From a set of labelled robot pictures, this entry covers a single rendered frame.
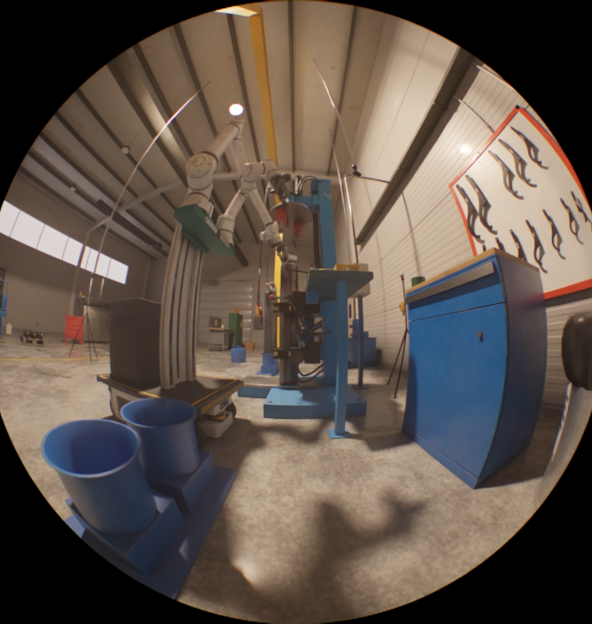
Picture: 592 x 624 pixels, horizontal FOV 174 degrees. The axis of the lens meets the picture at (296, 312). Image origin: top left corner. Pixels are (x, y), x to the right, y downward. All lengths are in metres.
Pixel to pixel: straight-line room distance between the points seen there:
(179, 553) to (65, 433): 0.45
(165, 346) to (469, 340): 1.50
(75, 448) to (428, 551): 1.03
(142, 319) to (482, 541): 1.78
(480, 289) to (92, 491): 1.25
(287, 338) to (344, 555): 1.89
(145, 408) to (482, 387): 1.31
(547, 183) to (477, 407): 1.77
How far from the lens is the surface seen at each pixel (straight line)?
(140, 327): 1.26
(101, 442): 0.74
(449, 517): 0.89
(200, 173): 1.18
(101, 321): 8.98
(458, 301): 0.95
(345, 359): 1.19
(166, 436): 0.69
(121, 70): 6.06
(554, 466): 0.96
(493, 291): 0.83
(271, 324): 3.42
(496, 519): 0.94
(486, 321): 0.85
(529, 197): 2.13
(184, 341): 1.43
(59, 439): 0.70
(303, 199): 2.77
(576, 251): 1.91
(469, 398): 0.93
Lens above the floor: 0.65
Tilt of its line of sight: 7 degrees up
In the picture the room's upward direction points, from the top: straight up
